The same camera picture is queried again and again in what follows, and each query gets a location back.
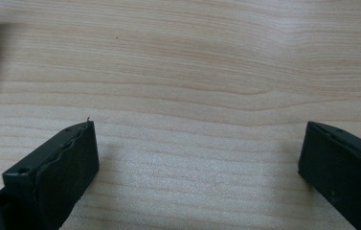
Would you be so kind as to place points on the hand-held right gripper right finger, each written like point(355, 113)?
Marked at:
point(344, 169)

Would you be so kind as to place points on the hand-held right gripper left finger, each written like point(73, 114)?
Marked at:
point(53, 179)

